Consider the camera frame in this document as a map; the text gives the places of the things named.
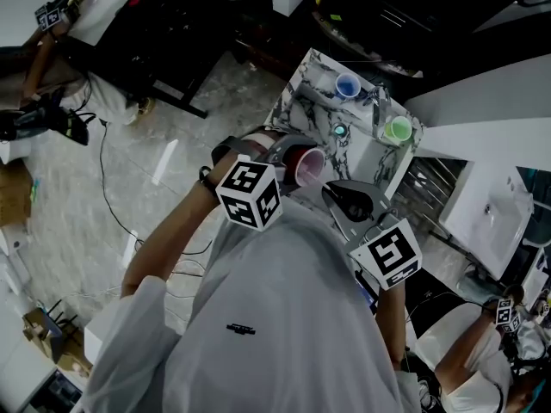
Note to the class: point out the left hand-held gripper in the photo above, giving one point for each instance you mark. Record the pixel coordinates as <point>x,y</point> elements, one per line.
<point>247,187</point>

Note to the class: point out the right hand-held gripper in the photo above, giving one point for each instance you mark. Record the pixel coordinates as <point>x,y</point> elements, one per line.
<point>387,252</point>

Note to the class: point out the red plastic cup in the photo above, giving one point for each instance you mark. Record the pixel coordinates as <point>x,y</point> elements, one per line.
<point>310,166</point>

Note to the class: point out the person's right forearm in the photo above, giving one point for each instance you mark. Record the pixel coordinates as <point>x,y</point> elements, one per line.
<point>391,329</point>

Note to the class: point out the person's left forearm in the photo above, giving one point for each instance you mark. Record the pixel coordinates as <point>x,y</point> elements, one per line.
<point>172,235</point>

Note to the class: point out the small green cup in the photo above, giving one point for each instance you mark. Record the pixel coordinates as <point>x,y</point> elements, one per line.
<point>398,129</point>

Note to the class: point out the small blue cup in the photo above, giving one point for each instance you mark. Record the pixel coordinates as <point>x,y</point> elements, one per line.
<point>348,85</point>

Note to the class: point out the person's left hand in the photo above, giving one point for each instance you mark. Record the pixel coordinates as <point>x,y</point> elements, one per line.
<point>264,140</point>

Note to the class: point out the marble patterned sink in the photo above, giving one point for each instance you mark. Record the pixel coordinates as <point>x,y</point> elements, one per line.
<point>318,114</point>

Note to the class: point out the black wristband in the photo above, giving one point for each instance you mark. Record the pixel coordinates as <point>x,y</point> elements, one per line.
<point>206,183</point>

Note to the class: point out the chrome faucet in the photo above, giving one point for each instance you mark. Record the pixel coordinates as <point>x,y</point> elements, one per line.
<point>379,106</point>

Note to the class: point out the white ceramic sink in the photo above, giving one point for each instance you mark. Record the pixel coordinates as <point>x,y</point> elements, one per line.
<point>495,222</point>

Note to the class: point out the person's white shirt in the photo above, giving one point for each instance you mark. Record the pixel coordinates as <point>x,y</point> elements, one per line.
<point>267,316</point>

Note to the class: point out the black coffee machine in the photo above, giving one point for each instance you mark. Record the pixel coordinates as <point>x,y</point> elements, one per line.
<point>370,37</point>

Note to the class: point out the black table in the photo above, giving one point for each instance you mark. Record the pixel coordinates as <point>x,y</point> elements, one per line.
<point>163,50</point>

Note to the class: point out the black backpack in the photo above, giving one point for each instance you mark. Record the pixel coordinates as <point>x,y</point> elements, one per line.
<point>43,121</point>

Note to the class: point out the brown cardboard box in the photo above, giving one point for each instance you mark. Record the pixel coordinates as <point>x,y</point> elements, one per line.
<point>69,355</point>
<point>15,196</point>

